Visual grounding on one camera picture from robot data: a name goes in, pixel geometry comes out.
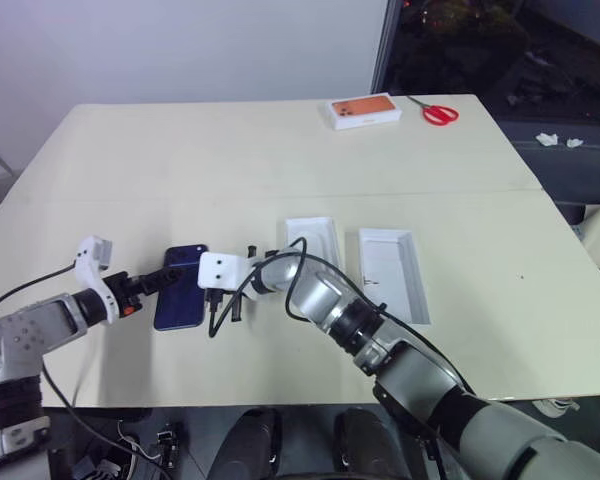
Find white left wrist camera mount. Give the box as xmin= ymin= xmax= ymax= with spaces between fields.
xmin=73 ymin=234 xmax=119 ymax=324

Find dark grey bench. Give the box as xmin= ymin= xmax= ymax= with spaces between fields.
xmin=499 ymin=117 xmax=600 ymax=211

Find red handled scissors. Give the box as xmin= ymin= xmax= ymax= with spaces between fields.
xmin=405 ymin=94 xmax=461 ymax=126

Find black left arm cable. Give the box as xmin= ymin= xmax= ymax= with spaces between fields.
xmin=0 ymin=263 xmax=79 ymax=321

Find black hanging cable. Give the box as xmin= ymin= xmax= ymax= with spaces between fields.
xmin=40 ymin=357 xmax=149 ymax=469

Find dark blue smartphone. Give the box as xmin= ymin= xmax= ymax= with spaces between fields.
xmin=153 ymin=243 xmax=210 ymax=332

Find grey door frame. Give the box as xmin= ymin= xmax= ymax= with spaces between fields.
xmin=368 ymin=0 xmax=404 ymax=96

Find thin white wire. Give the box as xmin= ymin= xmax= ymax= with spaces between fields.
xmin=117 ymin=419 xmax=161 ymax=461

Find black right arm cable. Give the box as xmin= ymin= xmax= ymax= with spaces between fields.
xmin=207 ymin=237 xmax=481 ymax=401

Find crumpled white wrapper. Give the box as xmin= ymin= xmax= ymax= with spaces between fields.
xmin=532 ymin=397 xmax=581 ymax=417

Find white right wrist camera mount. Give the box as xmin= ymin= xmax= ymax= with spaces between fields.
xmin=197 ymin=251 xmax=253 ymax=292

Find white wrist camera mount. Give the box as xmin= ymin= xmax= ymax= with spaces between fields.
xmin=73 ymin=234 xmax=119 ymax=324
xmin=197 ymin=251 xmax=253 ymax=292

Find black plastic clip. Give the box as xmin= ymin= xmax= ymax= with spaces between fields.
xmin=157 ymin=423 xmax=182 ymax=469

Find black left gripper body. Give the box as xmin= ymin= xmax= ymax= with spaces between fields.
xmin=102 ymin=271 xmax=149 ymax=317

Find orange print phone box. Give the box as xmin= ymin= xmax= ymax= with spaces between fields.
xmin=325 ymin=93 xmax=404 ymax=132

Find dark rounded shape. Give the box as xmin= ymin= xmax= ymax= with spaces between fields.
xmin=218 ymin=407 xmax=283 ymax=480

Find white phone box base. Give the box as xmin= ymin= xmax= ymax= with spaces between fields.
xmin=283 ymin=215 xmax=344 ymax=274

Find white phone box lid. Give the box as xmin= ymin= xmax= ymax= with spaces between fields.
xmin=358 ymin=227 xmax=433 ymax=326

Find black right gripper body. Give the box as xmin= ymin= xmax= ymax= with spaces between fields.
xmin=203 ymin=288 xmax=246 ymax=304

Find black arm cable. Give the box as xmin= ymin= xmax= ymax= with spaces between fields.
xmin=207 ymin=237 xmax=481 ymax=401
xmin=0 ymin=263 xmax=79 ymax=321

